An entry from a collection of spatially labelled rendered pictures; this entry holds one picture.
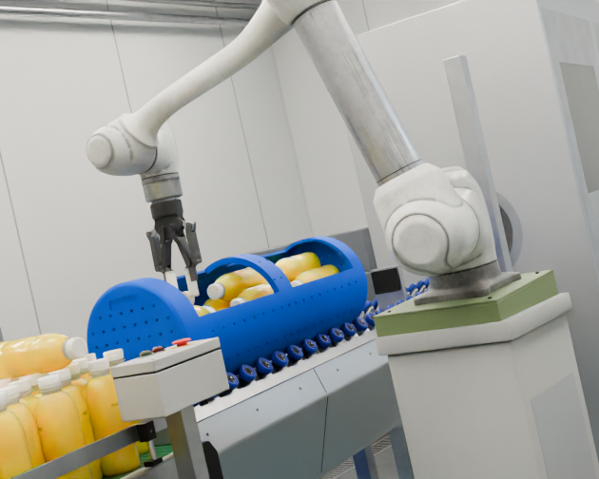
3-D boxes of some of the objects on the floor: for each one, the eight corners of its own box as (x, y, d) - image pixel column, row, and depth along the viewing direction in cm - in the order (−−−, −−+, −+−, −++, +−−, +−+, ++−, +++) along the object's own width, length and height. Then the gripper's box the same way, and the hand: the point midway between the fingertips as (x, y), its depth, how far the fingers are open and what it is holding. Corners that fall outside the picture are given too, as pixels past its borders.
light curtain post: (578, 565, 329) (466, 55, 328) (573, 572, 324) (459, 54, 323) (559, 565, 333) (449, 60, 331) (554, 572, 327) (441, 59, 326)
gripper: (204, 192, 237) (224, 290, 237) (145, 206, 246) (164, 301, 246) (185, 194, 231) (206, 295, 231) (125, 209, 240) (145, 306, 240)
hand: (182, 285), depth 238 cm, fingers open, 5 cm apart
